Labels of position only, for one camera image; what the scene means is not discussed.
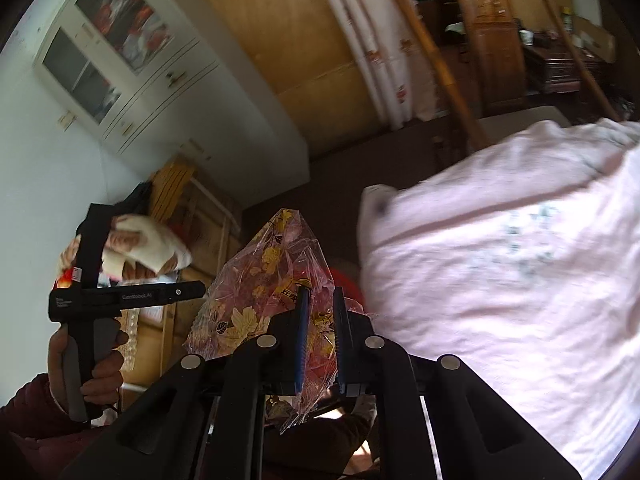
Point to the black garment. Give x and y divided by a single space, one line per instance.
135 200

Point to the person's left forearm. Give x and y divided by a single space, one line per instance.
30 425

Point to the white metal cabinet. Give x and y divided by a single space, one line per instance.
200 105

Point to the wooden crate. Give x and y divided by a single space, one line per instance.
200 240

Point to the dark carved wooden table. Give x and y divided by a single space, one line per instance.
560 70

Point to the person's leg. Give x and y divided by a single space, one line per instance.
300 450

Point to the wall switch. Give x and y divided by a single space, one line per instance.
66 121

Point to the yellow woven mat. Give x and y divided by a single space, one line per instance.
170 187

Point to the cream brown floral blanket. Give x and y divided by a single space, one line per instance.
145 245

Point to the floral white curtain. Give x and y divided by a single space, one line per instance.
385 60

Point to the wooden armchair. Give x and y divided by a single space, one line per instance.
430 60

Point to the pink floral tablecloth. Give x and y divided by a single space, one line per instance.
500 285

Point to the person's left hand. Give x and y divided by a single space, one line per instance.
110 370

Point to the leaf print clear plastic bag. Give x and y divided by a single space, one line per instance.
240 300

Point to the red plastic basket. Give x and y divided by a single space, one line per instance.
347 282

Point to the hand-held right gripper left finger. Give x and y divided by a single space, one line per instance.
302 340

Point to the cardboard box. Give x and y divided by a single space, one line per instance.
595 40

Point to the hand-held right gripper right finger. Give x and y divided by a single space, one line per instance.
340 340

